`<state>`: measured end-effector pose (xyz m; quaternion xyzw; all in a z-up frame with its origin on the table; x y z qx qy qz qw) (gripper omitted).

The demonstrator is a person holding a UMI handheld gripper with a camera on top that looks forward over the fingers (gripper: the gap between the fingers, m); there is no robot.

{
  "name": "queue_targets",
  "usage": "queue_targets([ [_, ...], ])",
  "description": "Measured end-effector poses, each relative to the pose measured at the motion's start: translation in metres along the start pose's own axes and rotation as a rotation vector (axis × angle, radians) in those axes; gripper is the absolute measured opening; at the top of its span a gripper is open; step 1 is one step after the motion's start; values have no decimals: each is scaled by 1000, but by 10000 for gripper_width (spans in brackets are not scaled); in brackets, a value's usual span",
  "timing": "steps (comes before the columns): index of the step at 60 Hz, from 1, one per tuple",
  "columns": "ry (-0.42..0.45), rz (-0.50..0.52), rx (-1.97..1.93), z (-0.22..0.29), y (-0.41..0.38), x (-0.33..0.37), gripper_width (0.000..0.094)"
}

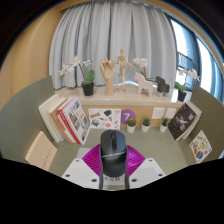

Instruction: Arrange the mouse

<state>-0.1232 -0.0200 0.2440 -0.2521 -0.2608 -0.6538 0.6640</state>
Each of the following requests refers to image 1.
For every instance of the purple round number sign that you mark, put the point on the purple round number sign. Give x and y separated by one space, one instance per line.
127 115

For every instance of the white sticker sheet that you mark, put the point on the white sticker sheet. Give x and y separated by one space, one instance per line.
104 119

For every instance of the small plant in white pot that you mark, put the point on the small plant in white pot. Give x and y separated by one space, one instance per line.
131 128
145 127
163 128

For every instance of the pink wooden horse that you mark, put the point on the pink wooden horse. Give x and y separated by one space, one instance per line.
143 85

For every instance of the colourful sticker card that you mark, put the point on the colourful sticker card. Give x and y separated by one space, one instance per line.
200 146

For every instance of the white orchid in black pot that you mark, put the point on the white orchid in black pot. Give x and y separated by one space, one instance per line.
182 96
88 89

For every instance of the light wooden ledge shelf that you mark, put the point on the light wooden ledge shelf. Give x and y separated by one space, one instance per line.
126 100

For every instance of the wooden artist mannequin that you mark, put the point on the wooden artist mannequin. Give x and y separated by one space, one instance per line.
122 65

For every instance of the thick white book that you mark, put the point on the thick white book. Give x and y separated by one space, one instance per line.
48 115

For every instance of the dark grey computer mouse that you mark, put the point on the dark grey computer mouse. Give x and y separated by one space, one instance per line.
113 156

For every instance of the wooden hand model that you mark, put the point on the wooden hand model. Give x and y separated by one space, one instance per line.
108 75

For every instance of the peach-coloured book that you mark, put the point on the peach-coloured book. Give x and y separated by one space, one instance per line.
41 151

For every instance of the black-covered book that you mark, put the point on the black-covered book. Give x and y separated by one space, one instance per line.
181 121

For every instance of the black wooden horse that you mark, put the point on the black wooden horse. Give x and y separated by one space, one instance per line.
162 85

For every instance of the grey-green desk partition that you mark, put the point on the grey-green desk partition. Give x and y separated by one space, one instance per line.
20 120

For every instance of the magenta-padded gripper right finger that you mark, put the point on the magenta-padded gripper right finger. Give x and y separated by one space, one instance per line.
146 171

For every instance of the red-white photo-cover book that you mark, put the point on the red-white photo-cover book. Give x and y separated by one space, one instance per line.
76 120

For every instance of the white orchid behind horses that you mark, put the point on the white orchid behind horses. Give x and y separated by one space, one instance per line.
140 62

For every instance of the window with dark frame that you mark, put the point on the window with dark frame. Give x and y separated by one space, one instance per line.
203 60

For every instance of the small white card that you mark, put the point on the small white card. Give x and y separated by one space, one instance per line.
171 113
158 113

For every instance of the grey-white curtain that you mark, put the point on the grey-white curtain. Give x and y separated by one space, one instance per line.
110 30

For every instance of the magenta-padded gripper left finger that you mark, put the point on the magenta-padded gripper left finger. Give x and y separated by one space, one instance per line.
80 171

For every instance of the brown-covered book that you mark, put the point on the brown-covered book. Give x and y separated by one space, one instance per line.
58 120

